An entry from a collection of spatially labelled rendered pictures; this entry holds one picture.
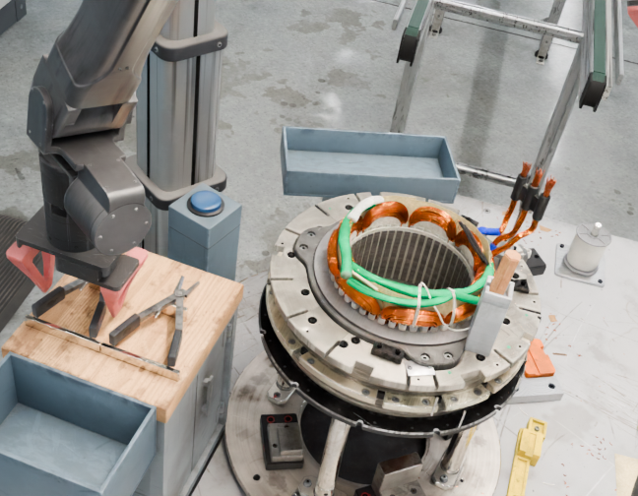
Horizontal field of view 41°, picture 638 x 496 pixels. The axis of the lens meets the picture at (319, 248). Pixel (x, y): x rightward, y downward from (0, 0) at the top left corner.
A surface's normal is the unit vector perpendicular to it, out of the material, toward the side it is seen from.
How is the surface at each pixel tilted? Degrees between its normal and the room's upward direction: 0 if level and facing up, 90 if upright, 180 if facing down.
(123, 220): 91
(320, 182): 90
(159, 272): 0
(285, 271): 0
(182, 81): 90
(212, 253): 90
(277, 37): 0
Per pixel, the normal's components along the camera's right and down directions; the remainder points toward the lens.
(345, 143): 0.08, 0.68
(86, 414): -0.32, 0.60
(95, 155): 0.25, -0.77
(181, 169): 0.62, 0.59
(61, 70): -0.72, 0.28
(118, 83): 0.44, 0.87
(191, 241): -0.56, 0.50
